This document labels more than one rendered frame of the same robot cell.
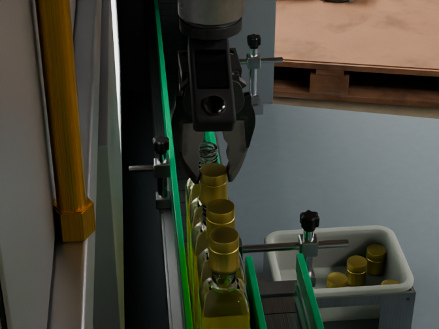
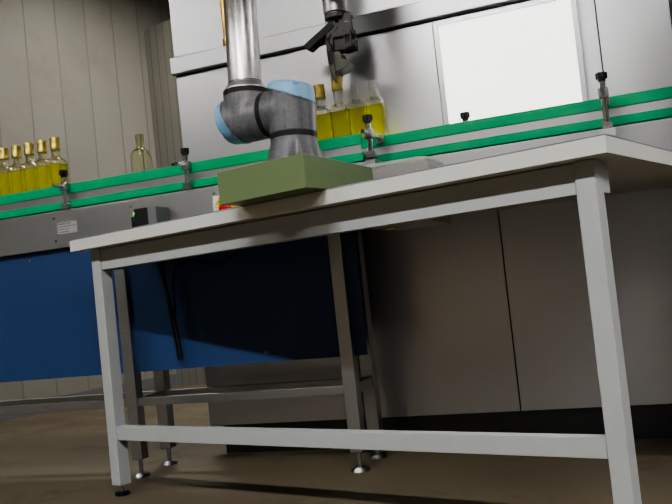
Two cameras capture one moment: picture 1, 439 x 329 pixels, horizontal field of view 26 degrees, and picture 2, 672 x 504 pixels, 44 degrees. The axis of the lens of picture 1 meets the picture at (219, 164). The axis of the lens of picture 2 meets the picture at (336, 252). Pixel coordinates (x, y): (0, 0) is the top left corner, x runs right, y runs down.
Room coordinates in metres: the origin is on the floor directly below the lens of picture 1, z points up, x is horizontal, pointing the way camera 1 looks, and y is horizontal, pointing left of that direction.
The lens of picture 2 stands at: (2.04, -2.30, 0.52)
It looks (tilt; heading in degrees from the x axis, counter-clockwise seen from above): 3 degrees up; 116
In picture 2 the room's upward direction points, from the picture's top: 6 degrees counter-clockwise
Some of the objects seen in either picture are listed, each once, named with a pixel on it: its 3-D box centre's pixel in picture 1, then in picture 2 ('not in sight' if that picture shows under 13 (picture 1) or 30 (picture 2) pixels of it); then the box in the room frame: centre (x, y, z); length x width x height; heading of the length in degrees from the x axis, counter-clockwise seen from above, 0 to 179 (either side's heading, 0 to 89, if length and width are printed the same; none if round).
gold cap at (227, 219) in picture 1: (220, 220); (319, 92); (0.93, 0.00, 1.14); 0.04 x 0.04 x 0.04
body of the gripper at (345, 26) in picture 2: (210, 62); (340, 33); (1.02, 0.01, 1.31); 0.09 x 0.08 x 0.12; 6
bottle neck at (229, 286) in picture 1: (223, 266); not in sight; (0.87, -0.01, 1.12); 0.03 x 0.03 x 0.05
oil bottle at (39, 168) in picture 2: not in sight; (44, 179); (-0.13, -0.10, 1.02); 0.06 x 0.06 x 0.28; 5
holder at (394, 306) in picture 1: (319, 283); (409, 184); (1.25, -0.17, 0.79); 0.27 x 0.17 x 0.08; 95
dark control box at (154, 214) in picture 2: not in sight; (152, 221); (0.43, -0.24, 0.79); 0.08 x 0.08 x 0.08; 5
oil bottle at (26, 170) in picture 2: not in sight; (31, 182); (-0.19, -0.11, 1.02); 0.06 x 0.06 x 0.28; 5
